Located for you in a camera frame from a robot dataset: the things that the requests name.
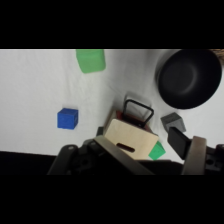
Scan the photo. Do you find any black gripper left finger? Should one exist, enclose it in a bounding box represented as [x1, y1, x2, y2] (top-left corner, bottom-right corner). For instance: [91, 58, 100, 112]
[94, 135, 155, 176]

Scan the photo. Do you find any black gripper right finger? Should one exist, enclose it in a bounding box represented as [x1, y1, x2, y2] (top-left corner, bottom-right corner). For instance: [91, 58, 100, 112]
[167, 126, 208, 176]

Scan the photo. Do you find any wooden drawer red front black handle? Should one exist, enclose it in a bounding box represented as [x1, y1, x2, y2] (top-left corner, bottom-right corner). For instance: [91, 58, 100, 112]
[114, 98, 155, 131]

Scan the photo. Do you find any light wooden box with slot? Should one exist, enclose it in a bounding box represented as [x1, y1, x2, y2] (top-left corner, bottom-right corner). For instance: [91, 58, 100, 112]
[102, 108, 160, 161]

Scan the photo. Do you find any small green cube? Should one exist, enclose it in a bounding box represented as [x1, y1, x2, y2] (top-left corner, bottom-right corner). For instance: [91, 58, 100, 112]
[147, 140, 167, 161]

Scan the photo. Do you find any gray cube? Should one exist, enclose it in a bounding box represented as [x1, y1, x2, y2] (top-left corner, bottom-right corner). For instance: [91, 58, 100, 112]
[160, 112, 187, 134]

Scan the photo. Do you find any blue cube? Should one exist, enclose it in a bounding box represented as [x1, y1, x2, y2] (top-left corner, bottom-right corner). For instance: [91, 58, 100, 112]
[56, 107, 80, 130]

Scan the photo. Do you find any black bowl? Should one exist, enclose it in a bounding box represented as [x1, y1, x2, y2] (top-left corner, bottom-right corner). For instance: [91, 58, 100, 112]
[154, 49, 223, 110]

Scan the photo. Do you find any large green block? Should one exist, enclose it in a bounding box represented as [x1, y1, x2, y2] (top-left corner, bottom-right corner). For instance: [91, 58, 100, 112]
[75, 49, 107, 74]

